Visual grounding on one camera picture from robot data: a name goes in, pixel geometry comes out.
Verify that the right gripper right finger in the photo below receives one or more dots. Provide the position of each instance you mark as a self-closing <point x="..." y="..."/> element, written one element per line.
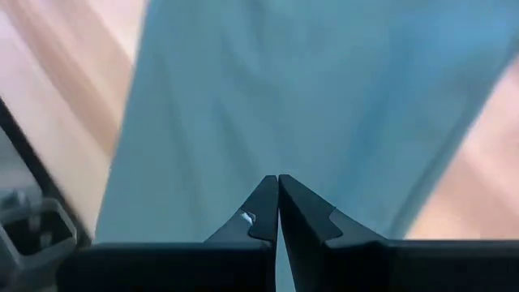
<point x="385" y="267"/>

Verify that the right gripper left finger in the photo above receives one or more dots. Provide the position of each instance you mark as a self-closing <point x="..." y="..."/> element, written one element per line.
<point x="182" y="267"/>

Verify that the grey metal frame bracket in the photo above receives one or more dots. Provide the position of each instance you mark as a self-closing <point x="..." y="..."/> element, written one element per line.
<point x="36" y="235"/>

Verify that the black aluminium table frame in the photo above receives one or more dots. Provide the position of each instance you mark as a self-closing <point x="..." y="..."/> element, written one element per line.
<point x="32" y="162"/>

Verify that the teal green shorts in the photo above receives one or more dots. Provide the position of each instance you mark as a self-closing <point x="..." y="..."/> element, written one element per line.
<point x="263" y="101"/>

